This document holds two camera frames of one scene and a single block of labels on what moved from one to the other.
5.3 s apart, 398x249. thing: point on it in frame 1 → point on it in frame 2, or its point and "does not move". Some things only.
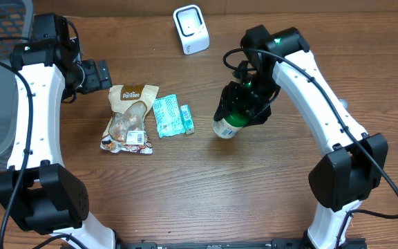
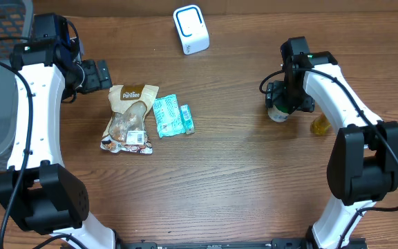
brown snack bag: [125, 130] does not move
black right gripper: [233, 99] → [276, 97]
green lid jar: [228, 126] → [279, 113]
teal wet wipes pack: [168, 115] does not move
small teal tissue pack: [188, 119] does not move
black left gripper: [103, 75] does not move
